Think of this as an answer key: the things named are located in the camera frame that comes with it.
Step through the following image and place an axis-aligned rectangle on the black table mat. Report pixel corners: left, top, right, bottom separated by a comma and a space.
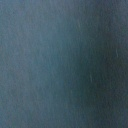
0, 0, 128, 128

